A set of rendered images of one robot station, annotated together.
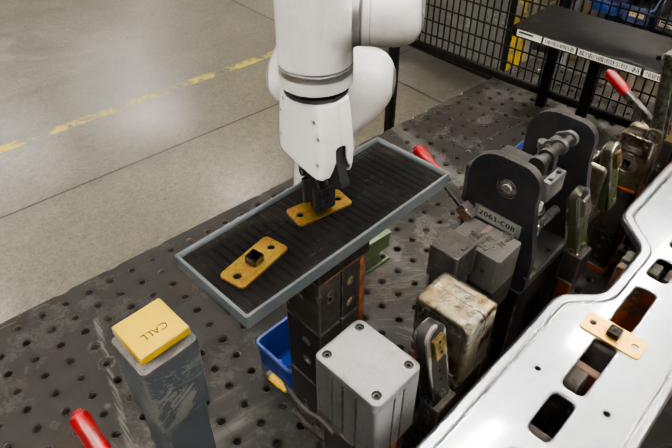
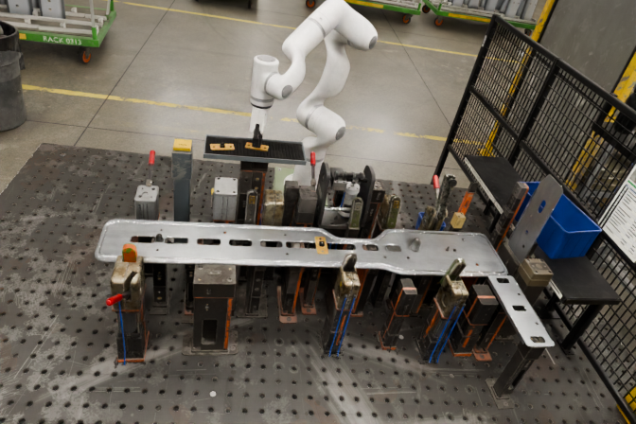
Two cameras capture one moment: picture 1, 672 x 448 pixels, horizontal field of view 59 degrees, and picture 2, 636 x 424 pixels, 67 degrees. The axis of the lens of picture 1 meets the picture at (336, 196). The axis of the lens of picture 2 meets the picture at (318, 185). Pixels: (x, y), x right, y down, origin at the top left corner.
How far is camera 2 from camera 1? 1.21 m
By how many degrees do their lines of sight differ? 25
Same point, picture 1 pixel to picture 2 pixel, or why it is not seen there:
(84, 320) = (202, 171)
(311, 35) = (255, 84)
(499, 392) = (265, 231)
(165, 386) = (177, 161)
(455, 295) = (274, 195)
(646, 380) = (311, 257)
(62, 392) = not seen: hidden behind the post
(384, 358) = (230, 187)
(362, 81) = (323, 126)
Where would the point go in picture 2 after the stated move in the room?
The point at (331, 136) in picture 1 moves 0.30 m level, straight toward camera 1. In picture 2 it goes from (255, 118) to (185, 145)
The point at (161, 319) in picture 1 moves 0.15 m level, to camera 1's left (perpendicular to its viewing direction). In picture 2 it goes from (186, 144) to (160, 127)
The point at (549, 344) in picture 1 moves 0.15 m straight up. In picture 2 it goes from (297, 234) to (304, 199)
